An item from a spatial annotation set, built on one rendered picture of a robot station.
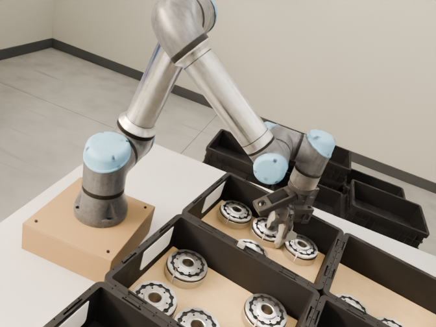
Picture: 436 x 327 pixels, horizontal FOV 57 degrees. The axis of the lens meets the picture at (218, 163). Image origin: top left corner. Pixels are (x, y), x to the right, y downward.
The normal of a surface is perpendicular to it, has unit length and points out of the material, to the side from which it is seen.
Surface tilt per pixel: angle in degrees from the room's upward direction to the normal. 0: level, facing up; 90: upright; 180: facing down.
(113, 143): 9
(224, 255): 90
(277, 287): 90
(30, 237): 90
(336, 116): 90
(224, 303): 0
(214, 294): 0
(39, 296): 0
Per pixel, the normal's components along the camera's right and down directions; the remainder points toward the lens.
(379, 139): -0.29, 0.41
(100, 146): 0.20, -0.76
